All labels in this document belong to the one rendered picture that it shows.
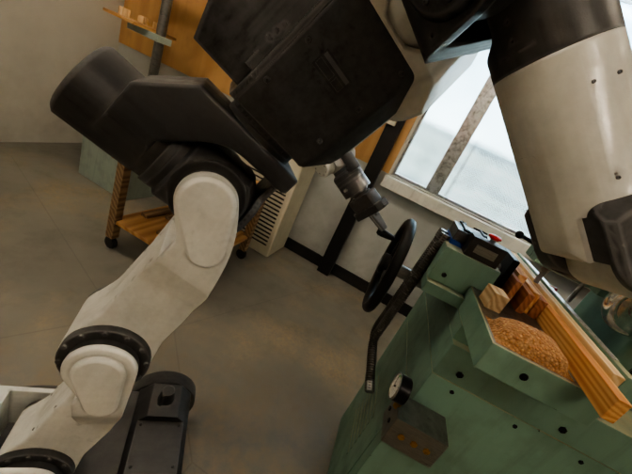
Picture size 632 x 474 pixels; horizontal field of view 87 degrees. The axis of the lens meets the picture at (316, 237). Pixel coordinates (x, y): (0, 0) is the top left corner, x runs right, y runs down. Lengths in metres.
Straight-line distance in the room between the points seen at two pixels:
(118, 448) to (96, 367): 0.50
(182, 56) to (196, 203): 2.59
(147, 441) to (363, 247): 1.79
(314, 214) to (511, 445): 1.90
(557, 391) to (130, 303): 0.73
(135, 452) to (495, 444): 0.88
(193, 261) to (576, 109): 0.46
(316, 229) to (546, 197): 2.24
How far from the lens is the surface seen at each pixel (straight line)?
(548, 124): 0.32
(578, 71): 0.32
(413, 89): 0.46
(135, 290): 0.61
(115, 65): 0.51
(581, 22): 0.33
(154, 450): 1.11
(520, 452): 1.01
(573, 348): 0.80
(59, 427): 0.88
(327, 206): 2.44
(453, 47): 0.35
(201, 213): 0.48
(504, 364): 0.70
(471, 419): 0.94
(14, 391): 1.05
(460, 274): 0.85
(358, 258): 2.47
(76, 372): 0.68
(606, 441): 1.01
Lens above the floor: 1.15
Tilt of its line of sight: 22 degrees down
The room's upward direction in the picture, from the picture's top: 24 degrees clockwise
